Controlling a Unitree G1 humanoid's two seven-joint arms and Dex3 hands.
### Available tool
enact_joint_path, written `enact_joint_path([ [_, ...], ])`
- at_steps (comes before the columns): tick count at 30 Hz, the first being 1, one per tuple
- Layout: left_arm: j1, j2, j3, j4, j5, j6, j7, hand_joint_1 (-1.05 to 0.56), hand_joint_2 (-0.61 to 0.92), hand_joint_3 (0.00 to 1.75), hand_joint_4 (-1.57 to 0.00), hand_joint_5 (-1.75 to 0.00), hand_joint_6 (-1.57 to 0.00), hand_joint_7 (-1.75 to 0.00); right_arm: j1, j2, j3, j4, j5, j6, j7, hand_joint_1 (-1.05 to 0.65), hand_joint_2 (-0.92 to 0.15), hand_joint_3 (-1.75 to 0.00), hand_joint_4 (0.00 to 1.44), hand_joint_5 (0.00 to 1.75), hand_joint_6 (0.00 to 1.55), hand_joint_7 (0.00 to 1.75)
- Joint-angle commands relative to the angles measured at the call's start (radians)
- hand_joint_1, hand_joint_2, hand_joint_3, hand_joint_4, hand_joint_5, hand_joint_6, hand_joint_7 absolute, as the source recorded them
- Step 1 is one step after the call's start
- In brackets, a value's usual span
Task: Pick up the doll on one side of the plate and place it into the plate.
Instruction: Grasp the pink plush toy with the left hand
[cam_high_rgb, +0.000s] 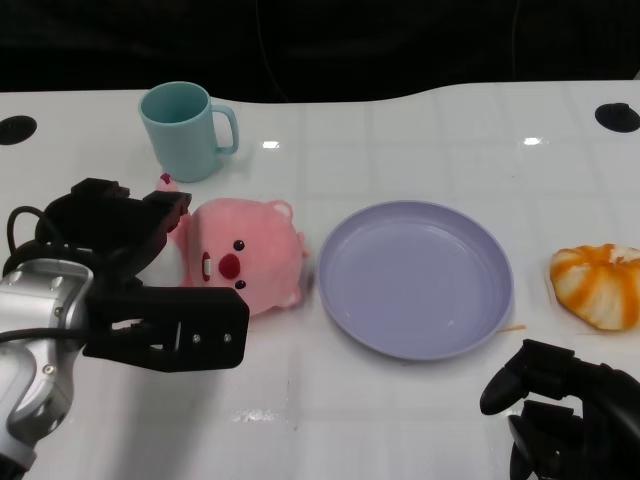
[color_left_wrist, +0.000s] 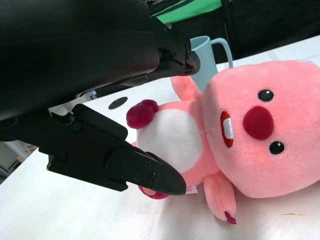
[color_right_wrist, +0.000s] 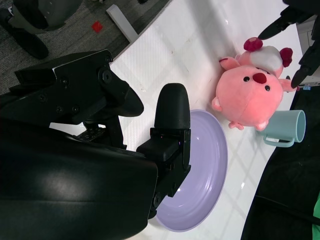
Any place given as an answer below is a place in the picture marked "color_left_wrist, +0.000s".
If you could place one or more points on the light blue mug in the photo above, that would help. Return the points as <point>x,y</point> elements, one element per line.
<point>205,62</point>

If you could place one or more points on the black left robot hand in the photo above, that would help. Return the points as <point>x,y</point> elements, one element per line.
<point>75,50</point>

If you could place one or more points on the black backdrop curtain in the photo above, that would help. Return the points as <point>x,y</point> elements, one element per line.
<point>275,20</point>

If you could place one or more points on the green cloth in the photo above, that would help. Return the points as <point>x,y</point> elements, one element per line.
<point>180,10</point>

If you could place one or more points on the black table grommet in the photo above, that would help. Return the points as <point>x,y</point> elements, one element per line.
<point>117,103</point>

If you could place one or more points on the pink plush beaver doll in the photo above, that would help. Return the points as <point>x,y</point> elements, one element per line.
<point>250,162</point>

